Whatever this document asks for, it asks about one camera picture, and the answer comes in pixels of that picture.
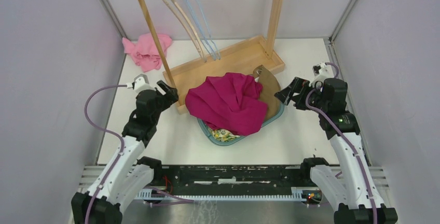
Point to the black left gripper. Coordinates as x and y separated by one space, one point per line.
169 97

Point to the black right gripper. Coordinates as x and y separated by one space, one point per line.
298 85

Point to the brown skirt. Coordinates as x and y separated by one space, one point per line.
270 87

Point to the magenta cloth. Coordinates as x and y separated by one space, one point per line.
228 102

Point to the wooden clothes rack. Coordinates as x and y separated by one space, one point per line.
241 57

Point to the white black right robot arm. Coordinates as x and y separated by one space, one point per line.
356 199

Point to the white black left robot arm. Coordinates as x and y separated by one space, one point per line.
106 200

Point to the beige wooden hanger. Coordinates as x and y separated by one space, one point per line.
176 9

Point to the pink crumpled cloth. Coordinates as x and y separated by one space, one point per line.
143 53

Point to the yellow patterned cloth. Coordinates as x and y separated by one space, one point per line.
223 135

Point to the teal plastic basket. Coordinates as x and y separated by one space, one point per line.
207 133

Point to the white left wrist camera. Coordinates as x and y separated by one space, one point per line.
140 83

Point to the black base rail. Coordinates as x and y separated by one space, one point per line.
231 180

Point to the white slotted cable duct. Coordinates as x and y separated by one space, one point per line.
295 195

